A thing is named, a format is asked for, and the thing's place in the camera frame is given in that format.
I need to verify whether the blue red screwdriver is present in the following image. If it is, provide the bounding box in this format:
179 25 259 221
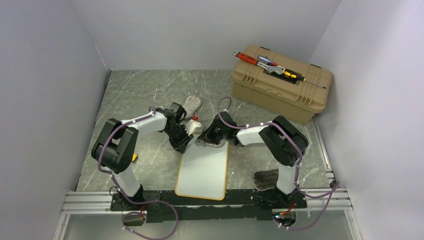
257 55 280 67

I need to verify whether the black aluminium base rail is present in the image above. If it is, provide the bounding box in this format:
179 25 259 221
61 188 354 223

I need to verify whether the grey blue scrubbing sponge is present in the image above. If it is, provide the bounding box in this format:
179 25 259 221
194 138 225 148

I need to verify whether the red handled adjustable wrench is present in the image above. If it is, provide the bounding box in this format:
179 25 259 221
232 51 284 75

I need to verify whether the yellow black screwdriver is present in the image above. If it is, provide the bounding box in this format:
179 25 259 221
282 68 327 89

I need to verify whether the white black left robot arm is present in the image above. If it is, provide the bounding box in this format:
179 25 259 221
91 102 193 210

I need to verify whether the grey silver scrubbing sponge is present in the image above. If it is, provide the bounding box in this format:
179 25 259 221
182 95 202 118

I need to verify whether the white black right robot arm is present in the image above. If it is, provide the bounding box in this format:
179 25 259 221
195 111 309 208

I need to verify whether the tan plastic toolbox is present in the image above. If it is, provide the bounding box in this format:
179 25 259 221
231 44 334 125

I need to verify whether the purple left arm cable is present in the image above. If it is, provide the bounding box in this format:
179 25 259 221
96 105 180 240

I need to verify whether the dark wavy foam sponge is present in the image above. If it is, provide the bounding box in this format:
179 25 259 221
252 169 279 192

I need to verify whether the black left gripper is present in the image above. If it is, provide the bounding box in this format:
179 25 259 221
164 125 194 155

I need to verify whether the yellow black sponge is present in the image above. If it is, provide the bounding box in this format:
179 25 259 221
131 153 138 162

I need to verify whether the yellow framed whiteboard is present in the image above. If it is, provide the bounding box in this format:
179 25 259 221
174 135 229 201

